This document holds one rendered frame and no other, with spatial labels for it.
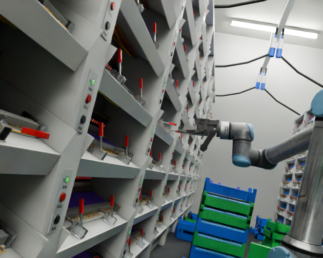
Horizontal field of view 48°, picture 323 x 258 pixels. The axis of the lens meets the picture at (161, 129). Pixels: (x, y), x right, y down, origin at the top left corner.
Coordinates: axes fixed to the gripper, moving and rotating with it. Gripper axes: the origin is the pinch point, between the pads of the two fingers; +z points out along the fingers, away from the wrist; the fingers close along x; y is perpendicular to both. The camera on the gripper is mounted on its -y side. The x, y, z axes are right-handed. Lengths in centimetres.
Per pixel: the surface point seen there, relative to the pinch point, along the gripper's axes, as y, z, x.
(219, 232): -53, -23, -36
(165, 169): -19.4, 8.7, -17.8
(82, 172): -24, 10, 106
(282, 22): 149, -80, -193
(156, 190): -31.2, 12.9, -18.1
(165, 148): -7.3, 9.4, -18.0
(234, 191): -29, -31, -36
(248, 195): -31, -39, -36
